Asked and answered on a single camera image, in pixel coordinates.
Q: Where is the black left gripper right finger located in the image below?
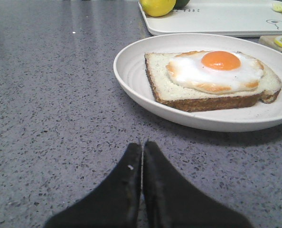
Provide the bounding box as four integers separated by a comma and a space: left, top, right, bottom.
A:
143, 141, 252, 228

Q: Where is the bottom bread slice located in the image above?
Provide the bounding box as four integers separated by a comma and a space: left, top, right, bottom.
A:
144, 53, 282, 112

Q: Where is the yellow lemon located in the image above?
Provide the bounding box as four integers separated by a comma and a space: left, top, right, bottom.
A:
140, 0, 176, 17

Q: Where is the white rectangular tray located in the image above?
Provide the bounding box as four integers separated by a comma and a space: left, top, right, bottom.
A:
142, 0, 282, 37

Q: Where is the wooden cutting board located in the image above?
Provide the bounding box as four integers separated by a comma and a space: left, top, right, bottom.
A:
259, 35, 282, 53

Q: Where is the fried egg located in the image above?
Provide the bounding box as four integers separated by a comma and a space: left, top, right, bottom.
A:
166, 51, 263, 94

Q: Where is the white round plate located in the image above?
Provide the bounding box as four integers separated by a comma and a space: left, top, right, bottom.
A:
113, 33, 282, 132

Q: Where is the green lime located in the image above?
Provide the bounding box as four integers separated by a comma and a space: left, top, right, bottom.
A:
174, 0, 189, 9

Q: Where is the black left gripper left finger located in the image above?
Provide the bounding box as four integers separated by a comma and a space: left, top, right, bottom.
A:
45, 143, 141, 228

